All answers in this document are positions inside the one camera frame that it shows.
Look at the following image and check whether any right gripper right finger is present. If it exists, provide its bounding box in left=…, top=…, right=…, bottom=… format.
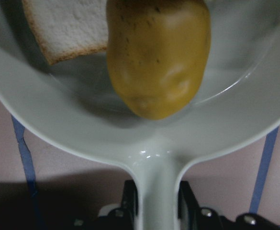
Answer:
left=178, top=181, right=199, bottom=230

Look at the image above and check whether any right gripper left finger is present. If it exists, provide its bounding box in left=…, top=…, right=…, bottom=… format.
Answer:
left=121, top=180, right=138, bottom=230

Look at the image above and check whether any pale green dustpan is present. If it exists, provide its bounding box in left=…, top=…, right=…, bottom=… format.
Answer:
left=0, top=0, right=280, bottom=230

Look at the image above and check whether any yellow potato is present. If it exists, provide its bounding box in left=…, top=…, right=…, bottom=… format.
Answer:
left=106, top=0, right=211, bottom=120

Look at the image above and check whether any large bread slice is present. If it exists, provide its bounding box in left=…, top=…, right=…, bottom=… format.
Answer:
left=22, top=0, right=108, bottom=65

